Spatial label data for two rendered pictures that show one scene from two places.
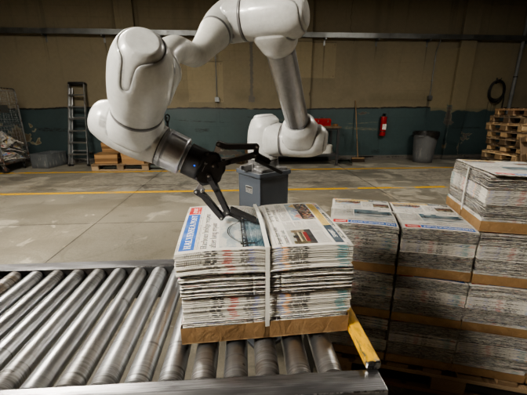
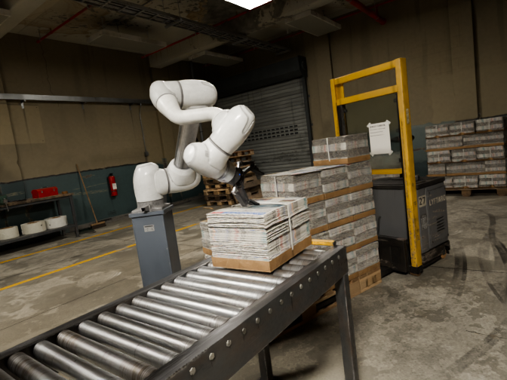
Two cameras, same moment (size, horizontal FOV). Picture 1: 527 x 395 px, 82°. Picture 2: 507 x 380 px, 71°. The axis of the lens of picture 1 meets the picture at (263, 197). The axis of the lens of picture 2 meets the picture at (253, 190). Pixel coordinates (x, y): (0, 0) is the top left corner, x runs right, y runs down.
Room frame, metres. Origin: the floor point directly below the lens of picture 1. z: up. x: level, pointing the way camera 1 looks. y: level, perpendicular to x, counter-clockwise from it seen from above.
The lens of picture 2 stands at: (-0.29, 1.15, 1.27)
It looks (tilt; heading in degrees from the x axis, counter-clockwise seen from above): 6 degrees down; 312
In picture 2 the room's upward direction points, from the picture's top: 7 degrees counter-clockwise
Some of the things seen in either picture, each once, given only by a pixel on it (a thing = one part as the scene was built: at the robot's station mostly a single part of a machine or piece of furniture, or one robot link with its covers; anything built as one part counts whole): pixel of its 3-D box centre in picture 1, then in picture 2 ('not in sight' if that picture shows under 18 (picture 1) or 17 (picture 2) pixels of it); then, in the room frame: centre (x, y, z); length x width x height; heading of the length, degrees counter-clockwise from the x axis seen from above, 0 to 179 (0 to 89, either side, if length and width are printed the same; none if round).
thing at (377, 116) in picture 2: not in sight; (371, 133); (1.02, -2.05, 1.27); 0.57 x 0.01 x 0.65; 167
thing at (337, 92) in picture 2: not in sight; (345, 168); (1.35, -2.11, 0.97); 0.09 x 0.09 x 1.75; 77
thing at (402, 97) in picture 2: not in sight; (407, 165); (0.71, -1.95, 0.97); 0.09 x 0.09 x 1.75; 77
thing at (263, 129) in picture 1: (265, 135); (149, 181); (1.55, -0.01, 1.17); 0.18 x 0.16 x 0.22; 70
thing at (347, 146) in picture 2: not in sight; (346, 211); (1.13, -1.61, 0.65); 0.39 x 0.30 x 1.29; 167
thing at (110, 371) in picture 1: (137, 317); (218, 290); (0.68, 0.33, 0.77); 0.47 x 0.05 x 0.05; 4
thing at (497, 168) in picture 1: (510, 168); (290, 173); (1.25, -1.03, 1.06); 0.37 x 0.29 x 0.01; 168
